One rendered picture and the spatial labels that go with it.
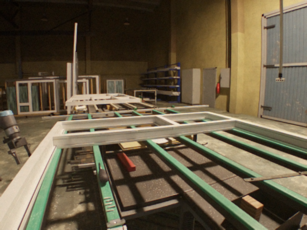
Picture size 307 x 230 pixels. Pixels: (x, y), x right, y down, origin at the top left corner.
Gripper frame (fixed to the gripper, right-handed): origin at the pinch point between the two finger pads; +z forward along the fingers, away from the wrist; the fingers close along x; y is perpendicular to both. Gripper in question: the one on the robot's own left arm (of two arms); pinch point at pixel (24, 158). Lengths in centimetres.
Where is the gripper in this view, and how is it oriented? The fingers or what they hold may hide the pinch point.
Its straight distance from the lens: 136.2
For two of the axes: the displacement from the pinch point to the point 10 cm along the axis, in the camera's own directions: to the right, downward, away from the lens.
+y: 9.1, -4.1, 0.2
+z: 4.1, 9.1, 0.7
